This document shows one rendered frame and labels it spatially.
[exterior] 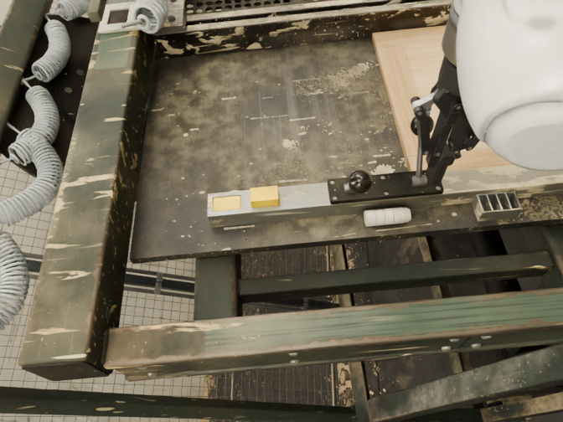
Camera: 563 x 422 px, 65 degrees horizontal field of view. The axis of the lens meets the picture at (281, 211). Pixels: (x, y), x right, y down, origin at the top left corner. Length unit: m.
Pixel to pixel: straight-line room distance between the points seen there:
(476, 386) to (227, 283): 0.88
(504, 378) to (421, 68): 0.84
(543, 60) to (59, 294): 0.67
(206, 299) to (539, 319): 0.53
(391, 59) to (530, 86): 0.80
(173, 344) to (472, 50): 0.56
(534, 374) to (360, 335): 0.74
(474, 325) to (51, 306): 0.62
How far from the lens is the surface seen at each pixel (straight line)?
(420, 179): 0.82
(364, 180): 0.68
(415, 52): 1.12
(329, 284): 0.82
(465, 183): 0.86
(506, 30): 0.33
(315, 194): 0.80
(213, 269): 0.83
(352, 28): 1.15
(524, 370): 1.37
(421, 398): 1.60
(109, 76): 1.02
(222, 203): 0.81
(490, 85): 0.32
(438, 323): 0.71
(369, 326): 0.69
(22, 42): 1.69
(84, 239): 0.78
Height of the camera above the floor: 1.94
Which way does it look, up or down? 27 degrees down
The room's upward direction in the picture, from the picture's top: 76 degrees counter-clockwise
